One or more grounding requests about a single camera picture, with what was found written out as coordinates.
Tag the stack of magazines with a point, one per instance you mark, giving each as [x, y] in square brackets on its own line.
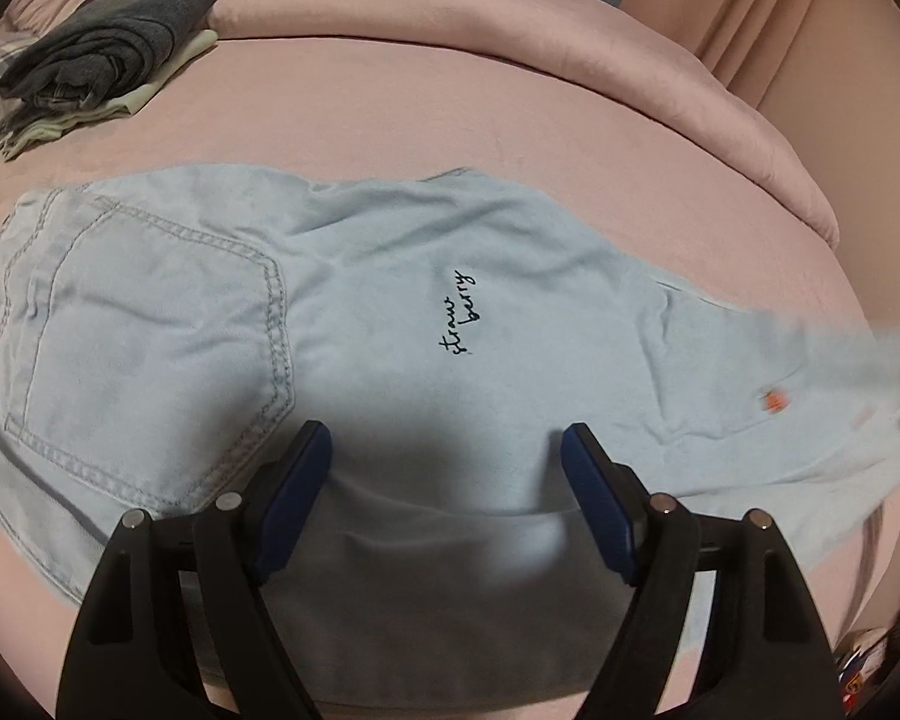
[862, 664]

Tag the pale cream folded garment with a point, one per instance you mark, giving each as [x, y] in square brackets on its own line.
[131, 99]

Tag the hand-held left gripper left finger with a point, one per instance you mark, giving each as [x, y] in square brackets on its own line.
[294, 499]

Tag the light blue denim pants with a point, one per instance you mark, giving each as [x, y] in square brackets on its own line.
[382, 277]

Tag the dark grey folded garment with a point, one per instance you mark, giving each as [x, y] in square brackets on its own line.
[112, 37]

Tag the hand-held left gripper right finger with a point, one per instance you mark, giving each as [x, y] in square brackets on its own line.
[598, 499]

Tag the pink curtain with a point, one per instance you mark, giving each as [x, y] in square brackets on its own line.
[720, 0]

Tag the pink bed sheet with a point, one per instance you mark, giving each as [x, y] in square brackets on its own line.
[390, 109]

